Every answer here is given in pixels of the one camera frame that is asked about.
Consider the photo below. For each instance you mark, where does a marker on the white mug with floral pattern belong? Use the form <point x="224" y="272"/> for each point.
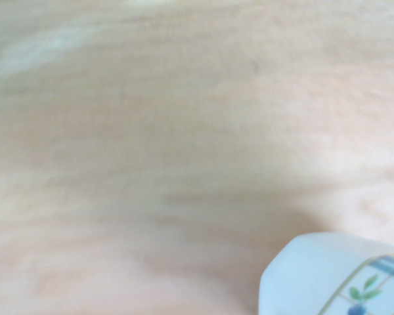
<point x="315" y="279"/>

